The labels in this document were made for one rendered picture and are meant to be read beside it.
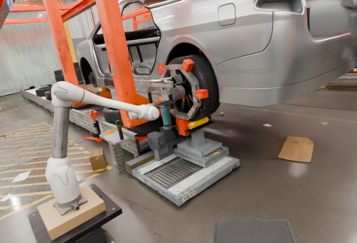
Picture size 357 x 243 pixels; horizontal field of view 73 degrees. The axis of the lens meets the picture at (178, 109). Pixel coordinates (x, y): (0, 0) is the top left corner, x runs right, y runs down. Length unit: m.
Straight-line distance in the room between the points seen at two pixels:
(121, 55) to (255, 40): 1.31
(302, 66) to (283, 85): 0.18
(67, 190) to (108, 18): 1.57
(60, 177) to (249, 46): 1.59
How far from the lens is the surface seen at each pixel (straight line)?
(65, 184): 1.79
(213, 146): 2.59
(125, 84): 2.56
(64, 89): 1.72
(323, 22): 3.55
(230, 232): 1.44
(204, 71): 2.25
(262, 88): 1.93
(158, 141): 2.61
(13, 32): 15.01
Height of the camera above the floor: 1.33
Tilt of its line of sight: 15 degrees down
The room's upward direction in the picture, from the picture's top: 9 degrees counter-clockwise
